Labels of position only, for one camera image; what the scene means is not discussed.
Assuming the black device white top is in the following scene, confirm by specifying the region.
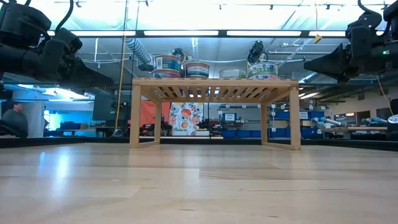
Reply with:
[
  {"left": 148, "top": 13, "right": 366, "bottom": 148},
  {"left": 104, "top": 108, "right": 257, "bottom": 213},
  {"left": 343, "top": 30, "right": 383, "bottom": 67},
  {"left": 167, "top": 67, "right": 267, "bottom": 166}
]
[{"left": 387, "top": 114, "right": 398, "bottom": 141}]

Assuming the black metal table frame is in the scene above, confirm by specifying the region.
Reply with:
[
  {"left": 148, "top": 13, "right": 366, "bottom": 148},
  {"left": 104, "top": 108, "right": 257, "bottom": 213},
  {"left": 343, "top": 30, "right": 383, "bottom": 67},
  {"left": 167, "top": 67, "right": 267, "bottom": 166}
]
[{"left": 0, "top": 136, "right": 398, "bottom": 152}]

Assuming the orange fabric panel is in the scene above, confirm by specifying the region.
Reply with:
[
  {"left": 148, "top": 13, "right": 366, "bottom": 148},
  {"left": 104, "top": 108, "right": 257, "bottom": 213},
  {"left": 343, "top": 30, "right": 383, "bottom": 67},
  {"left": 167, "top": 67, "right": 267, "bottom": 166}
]
[{"left": 139, "top": 100, "right": 171, "bottom": 127}]

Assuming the wooden slatted shelf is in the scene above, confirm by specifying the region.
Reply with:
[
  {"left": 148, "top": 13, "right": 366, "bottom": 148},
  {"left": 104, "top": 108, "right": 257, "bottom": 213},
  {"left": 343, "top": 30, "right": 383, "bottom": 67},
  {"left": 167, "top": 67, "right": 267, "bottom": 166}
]
[{"left": 129, "top": 77, "right": 302, "bottom": 151}]

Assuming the dark monitor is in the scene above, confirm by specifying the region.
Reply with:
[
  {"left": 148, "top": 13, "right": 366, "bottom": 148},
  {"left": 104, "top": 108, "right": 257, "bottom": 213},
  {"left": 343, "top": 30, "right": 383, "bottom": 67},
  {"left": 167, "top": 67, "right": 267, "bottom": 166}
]
[{"left": 92, "top": 93, "right": 133, "bottom": 123}]

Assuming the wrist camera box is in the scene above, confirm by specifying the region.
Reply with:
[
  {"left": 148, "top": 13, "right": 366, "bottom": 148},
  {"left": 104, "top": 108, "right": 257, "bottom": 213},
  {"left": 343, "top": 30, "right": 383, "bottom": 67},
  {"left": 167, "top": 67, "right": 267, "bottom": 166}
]
[
  {"left": 382, "top": 0, "right": 398, "bottom": 32},
  {"left": 0, "top": 2, "right": 52, "bottom": 49}
]

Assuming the wooden workbench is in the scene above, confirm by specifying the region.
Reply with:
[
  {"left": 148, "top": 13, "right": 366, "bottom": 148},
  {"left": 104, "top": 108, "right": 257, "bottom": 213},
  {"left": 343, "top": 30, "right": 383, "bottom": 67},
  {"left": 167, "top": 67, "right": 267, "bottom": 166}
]
[{"left": 323, "top": 126, "right": 388, "bottom": 139}]

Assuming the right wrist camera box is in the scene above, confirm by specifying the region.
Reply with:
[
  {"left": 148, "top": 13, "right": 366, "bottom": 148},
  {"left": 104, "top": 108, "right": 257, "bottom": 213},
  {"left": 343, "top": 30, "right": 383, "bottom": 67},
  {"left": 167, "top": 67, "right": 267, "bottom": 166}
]
[{"left": 382, "top": 0, "right": 398, "bottom": 32}]

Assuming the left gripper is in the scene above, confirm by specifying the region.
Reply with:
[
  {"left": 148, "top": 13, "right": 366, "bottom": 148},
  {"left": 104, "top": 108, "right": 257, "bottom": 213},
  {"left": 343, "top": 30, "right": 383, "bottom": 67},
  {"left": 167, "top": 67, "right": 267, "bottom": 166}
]
[{"left": 0, "top": 27, "right": 114, "bottom": 95}]

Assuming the yellow hanging cable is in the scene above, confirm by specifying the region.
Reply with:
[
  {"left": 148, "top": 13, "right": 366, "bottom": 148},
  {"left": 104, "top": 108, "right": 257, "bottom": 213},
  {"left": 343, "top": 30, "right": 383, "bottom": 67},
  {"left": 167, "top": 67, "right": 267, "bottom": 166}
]
[
  {"left": 376, "top": 74, "right": 393, "bottom": 114},
  {"left": 114, "top": 0, "right": 127, "bottom": 130}
]

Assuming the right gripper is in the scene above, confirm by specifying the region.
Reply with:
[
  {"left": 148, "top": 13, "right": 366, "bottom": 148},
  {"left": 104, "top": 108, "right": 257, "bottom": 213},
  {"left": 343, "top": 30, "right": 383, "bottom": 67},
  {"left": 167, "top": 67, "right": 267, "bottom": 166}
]
[{"left": 303, "top": 11, "right": 398, "bottom": 83}]

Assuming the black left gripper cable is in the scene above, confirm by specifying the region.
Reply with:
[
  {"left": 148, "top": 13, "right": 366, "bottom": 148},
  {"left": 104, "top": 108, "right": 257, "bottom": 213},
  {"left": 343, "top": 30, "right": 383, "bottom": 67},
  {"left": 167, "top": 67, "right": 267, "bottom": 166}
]
[{"left": 55, "top": 0, "right": 75, "bottom": 32}]

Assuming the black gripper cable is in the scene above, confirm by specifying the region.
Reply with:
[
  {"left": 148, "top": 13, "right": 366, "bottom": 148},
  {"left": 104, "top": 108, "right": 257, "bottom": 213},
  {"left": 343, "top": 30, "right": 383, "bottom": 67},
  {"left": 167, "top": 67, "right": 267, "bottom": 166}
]
[
  {"left": 357, "top": 0, "right": 391, "bottom": 37},
  {"left": 55, "top": 0, "right": 75, "bottom": 32}
]

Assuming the floral print poster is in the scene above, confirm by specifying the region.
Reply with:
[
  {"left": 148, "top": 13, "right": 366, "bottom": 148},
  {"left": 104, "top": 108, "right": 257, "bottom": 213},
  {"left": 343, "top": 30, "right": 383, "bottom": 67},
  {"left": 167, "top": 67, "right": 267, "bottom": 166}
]
[{"left": 169, "top": 102, "right": 205, "bottom": 136}]

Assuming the person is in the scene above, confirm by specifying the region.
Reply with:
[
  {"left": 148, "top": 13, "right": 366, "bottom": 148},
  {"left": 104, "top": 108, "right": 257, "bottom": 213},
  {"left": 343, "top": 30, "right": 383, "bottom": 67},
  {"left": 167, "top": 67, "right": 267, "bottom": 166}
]
[{"left": 0, "top": 101, "right": 29, "bottom": 138}]

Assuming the silver flexible duct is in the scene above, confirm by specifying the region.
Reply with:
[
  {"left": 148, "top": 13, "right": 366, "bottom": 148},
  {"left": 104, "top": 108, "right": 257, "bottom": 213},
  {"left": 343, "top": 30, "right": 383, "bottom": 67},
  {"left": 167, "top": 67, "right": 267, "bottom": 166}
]
[{"left": 124, "top": 37, "right": 155, "bottom": 72}]

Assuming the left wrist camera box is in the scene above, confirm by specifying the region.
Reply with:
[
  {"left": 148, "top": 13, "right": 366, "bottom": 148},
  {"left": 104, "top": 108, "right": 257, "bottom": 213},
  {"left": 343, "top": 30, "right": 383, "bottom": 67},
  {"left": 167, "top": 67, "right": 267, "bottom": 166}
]
[{"left": 0, "top": 2, "right": 52, "bottom": 49}]

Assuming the grey covered cabinet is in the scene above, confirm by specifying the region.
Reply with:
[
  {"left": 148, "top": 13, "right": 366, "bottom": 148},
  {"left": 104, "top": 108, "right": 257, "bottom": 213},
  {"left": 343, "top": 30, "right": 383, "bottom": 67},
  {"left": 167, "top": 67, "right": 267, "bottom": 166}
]
[{"left": 23, "top": 100, "right": 47, "bottom": 138}]

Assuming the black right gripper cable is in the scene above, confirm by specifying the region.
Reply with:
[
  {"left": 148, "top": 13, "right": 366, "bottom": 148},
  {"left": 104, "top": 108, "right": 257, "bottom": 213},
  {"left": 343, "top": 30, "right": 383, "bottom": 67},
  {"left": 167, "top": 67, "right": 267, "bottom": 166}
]
[{"left": 357, "top": 0, "right": 391, "bottom": 37}]

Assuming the dark side table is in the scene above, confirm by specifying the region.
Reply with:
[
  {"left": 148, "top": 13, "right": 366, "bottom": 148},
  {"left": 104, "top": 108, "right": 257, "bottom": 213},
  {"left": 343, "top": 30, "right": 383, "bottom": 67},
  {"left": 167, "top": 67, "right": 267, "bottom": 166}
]
[{"left": 46, "top": 122, "right": 108, "bottom": 138}]

